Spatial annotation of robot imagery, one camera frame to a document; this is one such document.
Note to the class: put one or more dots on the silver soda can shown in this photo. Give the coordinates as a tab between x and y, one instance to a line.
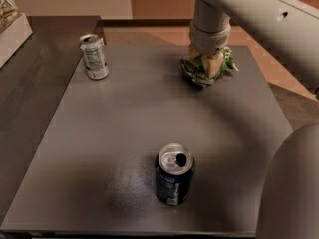
94	57

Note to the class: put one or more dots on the dark blue pepsi can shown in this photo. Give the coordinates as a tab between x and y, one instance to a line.
174	167

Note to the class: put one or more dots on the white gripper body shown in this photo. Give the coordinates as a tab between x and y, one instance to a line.
208	39

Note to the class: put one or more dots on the white box with snacks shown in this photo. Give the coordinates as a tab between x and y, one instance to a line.
14	29

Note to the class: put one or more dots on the dark side counter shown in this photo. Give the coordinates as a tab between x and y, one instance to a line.
32	83

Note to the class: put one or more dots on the green jalapeno chip bag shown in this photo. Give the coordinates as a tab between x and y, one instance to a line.
193	68

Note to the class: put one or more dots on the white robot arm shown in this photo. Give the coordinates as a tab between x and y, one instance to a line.
288	30

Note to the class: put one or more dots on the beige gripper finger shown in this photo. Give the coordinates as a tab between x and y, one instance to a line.
192	51
212	64

